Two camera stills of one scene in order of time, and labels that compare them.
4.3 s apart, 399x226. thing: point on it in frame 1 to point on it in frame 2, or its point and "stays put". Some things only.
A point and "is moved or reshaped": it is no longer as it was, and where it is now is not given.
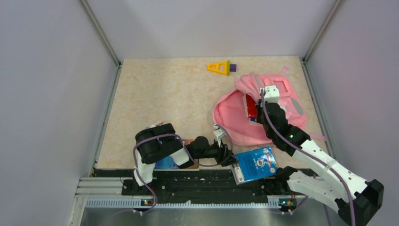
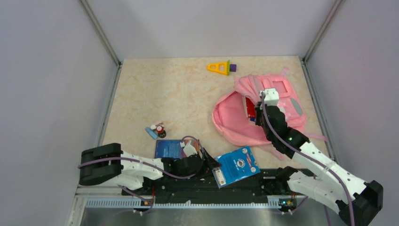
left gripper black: [222, 152] to [208, 164]
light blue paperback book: [254, 165] is moved or reshaped
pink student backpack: [230, 120] stays put
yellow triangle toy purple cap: [223, 68] stays put
